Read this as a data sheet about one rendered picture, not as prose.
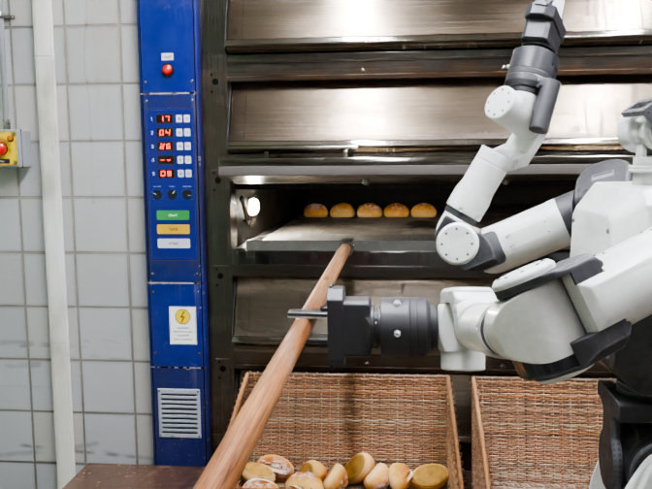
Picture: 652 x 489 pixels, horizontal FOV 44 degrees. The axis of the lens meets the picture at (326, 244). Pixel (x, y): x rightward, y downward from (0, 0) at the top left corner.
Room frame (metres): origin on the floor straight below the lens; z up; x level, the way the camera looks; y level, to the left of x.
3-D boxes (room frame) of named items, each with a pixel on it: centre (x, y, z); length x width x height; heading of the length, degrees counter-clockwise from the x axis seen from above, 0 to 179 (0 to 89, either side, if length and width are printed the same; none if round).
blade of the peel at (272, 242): (2.29, -0.08, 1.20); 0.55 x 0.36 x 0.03; 84
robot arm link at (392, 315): (1.17, -0.06, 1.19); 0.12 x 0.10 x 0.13; 85
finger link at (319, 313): (1.18, 0.03, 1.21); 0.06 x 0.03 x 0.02; 85
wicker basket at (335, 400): (1.85, -0.03, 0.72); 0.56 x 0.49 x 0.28; 85
